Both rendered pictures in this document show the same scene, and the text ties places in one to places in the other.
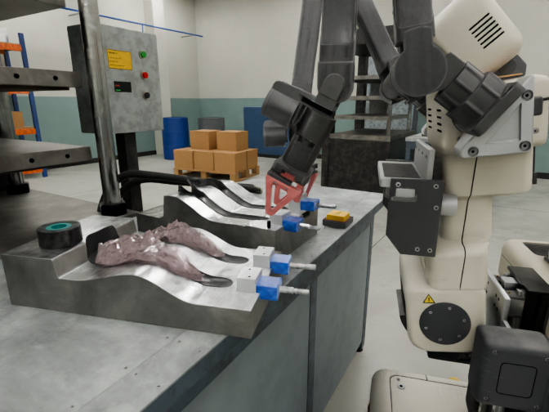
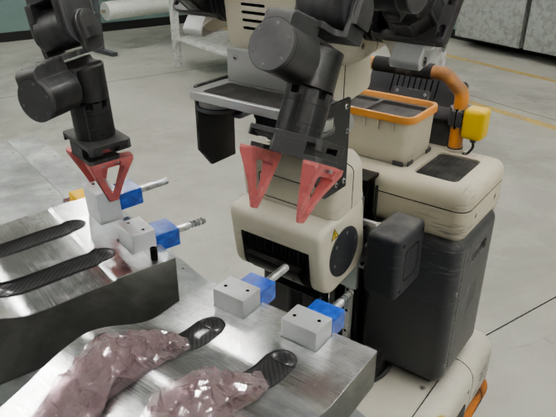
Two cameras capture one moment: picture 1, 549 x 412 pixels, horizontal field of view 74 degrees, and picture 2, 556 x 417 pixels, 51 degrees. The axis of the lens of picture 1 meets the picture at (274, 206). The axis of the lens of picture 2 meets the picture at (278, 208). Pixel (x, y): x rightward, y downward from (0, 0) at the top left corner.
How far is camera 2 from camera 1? 0.74 m
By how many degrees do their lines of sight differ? 63
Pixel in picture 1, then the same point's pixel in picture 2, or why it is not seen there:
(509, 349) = (409, 237)
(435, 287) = (337, 218)
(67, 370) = not seen: outside the picture
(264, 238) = (156, 280)
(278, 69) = not seen: outside the picture
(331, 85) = (366, 11)
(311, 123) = (333, 69)
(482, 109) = (437, 17)
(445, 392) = not seen: hidden behind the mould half
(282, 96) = (304, 35)
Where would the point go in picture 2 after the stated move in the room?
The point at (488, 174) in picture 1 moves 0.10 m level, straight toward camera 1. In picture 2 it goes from (352, 77) to (394, 89)
